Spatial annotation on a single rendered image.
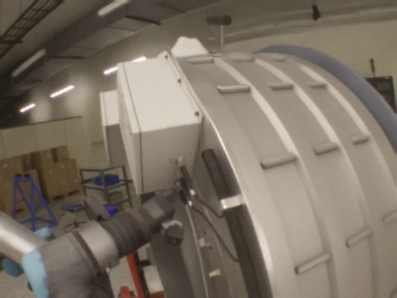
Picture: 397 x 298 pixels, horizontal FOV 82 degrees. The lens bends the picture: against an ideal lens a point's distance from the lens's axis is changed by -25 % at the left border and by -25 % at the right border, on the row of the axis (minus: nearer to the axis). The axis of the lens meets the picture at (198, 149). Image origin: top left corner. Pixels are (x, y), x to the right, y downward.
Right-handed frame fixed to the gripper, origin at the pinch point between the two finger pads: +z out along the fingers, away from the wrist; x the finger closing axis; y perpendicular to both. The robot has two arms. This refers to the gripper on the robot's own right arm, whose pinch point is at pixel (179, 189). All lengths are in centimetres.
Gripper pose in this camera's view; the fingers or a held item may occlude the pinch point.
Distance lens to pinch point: 61.3
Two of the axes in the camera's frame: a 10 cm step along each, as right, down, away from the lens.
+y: 6.7, 6.4, -3.8
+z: 6.8, -3.2, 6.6
